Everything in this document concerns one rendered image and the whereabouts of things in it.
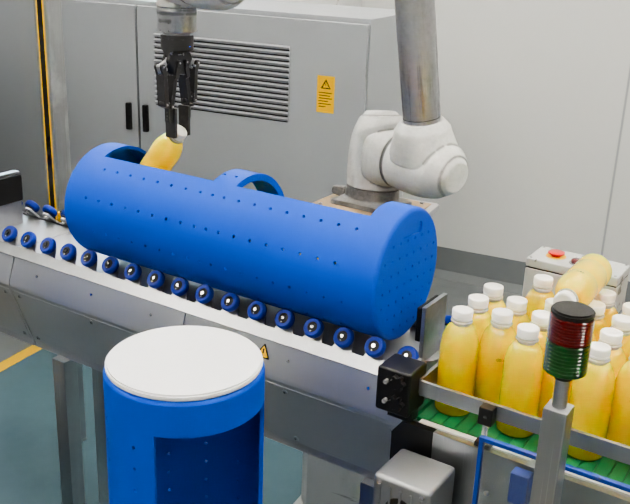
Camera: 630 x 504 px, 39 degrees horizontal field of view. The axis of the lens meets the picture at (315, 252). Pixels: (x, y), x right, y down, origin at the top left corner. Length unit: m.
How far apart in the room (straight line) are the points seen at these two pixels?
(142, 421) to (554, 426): 0.66
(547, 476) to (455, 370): 0.33
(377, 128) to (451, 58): 2.26
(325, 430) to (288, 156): 1.90
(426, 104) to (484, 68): 2.36
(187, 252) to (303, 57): 1.73
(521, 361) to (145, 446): 0.67
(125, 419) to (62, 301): 0.87
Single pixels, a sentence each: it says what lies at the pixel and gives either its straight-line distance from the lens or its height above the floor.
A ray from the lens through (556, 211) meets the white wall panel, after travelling 4.72.
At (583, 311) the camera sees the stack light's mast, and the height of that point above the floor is 1.26.
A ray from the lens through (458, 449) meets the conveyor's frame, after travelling 1.68.
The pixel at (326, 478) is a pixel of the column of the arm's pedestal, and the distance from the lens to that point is 2.87.
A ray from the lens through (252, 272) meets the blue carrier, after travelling 1.90.
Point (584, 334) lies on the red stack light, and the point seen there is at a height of 1.23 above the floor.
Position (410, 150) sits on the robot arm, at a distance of 2.33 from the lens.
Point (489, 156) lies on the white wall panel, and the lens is 4.73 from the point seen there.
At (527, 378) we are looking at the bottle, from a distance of 1.64.
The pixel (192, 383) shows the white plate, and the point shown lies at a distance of 1.52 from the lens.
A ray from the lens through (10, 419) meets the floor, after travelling 3.57.
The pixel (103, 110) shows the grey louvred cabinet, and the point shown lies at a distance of 4.19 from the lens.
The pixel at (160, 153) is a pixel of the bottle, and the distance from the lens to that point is 2.15.
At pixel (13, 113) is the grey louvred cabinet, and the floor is 0.88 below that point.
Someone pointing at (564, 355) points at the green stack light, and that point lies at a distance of 1.33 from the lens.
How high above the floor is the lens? 1.76
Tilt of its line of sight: 20 degrees down
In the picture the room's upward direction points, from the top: 2 degrees clockwise
